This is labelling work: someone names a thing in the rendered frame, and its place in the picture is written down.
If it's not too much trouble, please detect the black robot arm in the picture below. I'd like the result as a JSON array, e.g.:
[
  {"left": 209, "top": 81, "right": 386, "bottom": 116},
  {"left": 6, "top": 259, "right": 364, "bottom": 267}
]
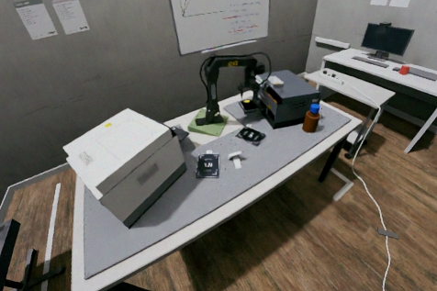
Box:
[{"left": 195, "top": 55, "right": 265, "bottom": 126}]

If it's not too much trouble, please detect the brown bottle with blue cap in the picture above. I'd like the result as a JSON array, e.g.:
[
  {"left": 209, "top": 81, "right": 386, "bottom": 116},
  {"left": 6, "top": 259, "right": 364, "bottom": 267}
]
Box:
[{"left": 302, "top": 104, "right": 320, "bottom": 133}]

